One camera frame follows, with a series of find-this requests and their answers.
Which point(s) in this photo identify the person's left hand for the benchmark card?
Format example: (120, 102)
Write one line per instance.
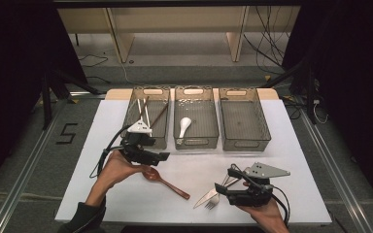
(118, 171)

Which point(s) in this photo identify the person's right hand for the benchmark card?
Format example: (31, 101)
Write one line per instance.
(267, 218)

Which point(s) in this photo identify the black curtain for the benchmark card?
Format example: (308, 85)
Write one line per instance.
(13, 64)
(353, 81)

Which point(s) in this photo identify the black metal stand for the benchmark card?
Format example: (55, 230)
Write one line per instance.
(47, 103)
(311, 97)

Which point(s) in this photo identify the metal chopsticks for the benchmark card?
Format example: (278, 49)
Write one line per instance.
(146, 111)

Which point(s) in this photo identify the metal table knife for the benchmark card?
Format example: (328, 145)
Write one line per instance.
(205, 199)

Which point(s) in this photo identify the brown wooden spoon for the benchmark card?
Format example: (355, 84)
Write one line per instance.
(151, 174)

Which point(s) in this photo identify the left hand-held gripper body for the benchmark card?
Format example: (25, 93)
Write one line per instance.
(134, 147)

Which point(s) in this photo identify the smoky clear plastic bin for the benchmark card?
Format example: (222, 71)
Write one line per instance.
(160, 136)
(244, 126)
(200, 126)

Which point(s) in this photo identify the white ceramic spoon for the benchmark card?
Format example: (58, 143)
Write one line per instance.
(185, 123)

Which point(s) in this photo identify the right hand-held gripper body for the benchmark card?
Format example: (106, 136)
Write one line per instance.
(252, 195)

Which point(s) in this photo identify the beige wooden bench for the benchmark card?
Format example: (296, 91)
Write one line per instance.
(175, 19)

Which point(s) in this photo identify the metal fork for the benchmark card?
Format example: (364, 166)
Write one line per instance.
(212, 202)

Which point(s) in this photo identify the white chopstick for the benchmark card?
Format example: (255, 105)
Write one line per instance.
(140, 110)

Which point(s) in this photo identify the aluminium floor rail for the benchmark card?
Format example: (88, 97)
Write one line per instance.
(336, 174)
(22, 181)

